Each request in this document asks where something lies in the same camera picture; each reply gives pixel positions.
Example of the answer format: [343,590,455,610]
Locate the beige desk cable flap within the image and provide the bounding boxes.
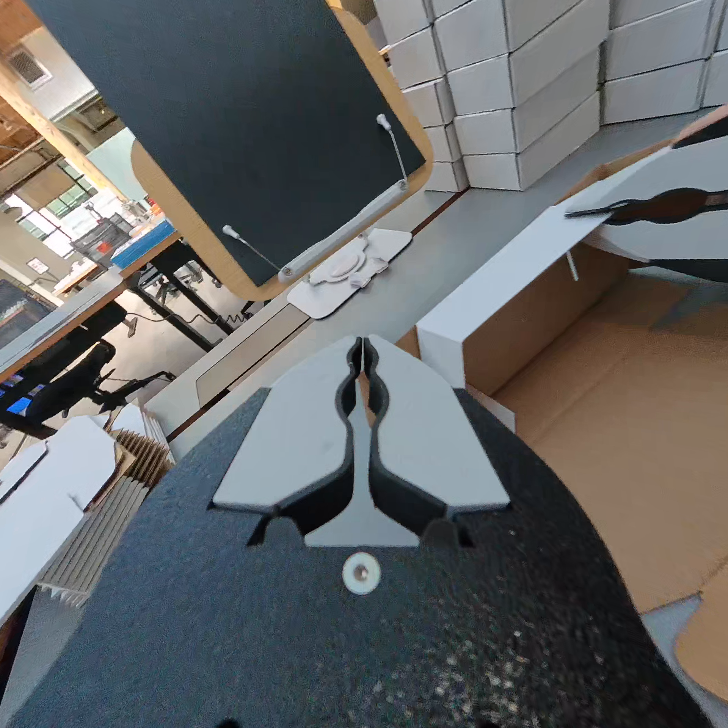
[195,334,298,408]

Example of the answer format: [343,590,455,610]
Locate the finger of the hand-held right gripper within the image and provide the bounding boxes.
[602,199,728,269]
[565,135,728,217]

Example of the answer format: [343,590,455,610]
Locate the wall vent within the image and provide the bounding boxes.
[6,45,53,90]

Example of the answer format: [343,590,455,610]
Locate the stack of flat cardboard sheets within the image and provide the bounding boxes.
[0,401,178,626]

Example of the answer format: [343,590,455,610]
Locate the black cable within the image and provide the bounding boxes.
[142,307,254,337]

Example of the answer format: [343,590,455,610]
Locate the blue box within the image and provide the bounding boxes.
[110,219,176,269]

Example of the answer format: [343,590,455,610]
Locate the black framed work table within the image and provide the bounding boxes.
[111,219,251,355]

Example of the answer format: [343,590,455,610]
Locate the white and brown cardboard box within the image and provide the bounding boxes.
[395,136,728,706]

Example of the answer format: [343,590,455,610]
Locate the black wire crate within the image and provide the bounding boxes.
[71,213,137,264]

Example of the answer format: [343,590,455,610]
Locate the stack of white boxes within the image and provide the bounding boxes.
[372,0,728,192]

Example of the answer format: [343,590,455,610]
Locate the wooden board with dark panel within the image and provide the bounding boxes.
[23,0,434,302]

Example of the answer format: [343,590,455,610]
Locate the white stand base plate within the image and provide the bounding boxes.
[286,227,413,321]

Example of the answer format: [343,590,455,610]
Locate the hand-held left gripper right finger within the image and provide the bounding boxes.
[363,334,511,537]

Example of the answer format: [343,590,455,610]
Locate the black office chair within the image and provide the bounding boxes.
[23,340,177,425]

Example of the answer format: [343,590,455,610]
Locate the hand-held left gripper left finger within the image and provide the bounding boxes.
[212,336,365,533]

